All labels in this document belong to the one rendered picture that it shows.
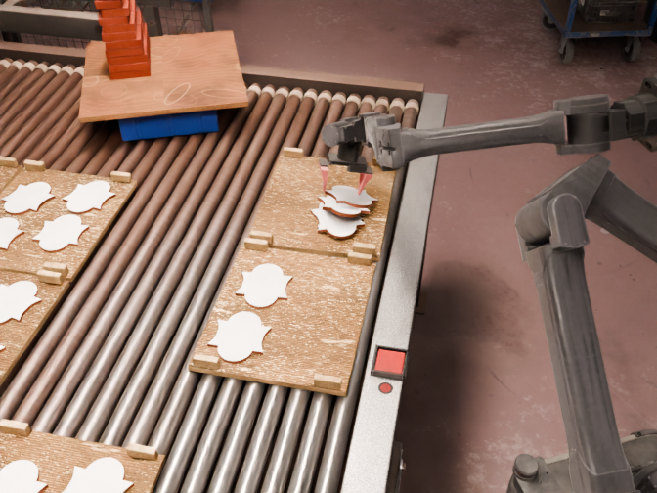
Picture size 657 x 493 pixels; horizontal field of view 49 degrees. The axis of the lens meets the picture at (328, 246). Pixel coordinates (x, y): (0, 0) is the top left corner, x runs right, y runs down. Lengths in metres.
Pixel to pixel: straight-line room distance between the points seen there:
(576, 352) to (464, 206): 2.64
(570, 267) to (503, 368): 1.93
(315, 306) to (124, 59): 1.10
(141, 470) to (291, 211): 0.83
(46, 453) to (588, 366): 1.04
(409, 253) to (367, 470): 0.64
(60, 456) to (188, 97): 1.19
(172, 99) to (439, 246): 1.51
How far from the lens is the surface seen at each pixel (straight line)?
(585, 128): 1.43
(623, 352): 3.07
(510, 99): 4.48
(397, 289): 1.79
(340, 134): 1.83
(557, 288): 0.96
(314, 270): 1.80
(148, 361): 1.67
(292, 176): 2.11
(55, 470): 1.54
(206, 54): 2.56
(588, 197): 0.99
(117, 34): 2.40
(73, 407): 1.64
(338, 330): 1.66
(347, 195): 1.97
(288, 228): 1.92
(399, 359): 1.62
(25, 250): 2.01
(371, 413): 1.55
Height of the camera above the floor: 2.17
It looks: 41 degrees down
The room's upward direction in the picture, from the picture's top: straight up
